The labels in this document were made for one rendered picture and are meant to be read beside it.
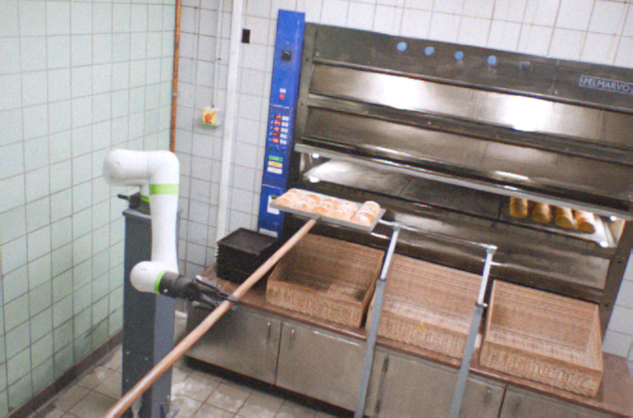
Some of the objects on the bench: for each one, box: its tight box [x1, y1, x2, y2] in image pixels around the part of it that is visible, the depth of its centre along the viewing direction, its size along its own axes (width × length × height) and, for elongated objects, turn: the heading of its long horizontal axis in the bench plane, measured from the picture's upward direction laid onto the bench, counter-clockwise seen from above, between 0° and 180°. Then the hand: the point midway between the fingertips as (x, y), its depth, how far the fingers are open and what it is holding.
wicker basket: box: [479, 281, 604, 398], centre depth 308 cm, size 49×56×28 cm
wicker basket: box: [266, 233, 384, 329], centre depth 341 cm, size 49×56×28 cm
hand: (228, 302), depth 210 cm, fingers closed on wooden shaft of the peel, 3 cm apart
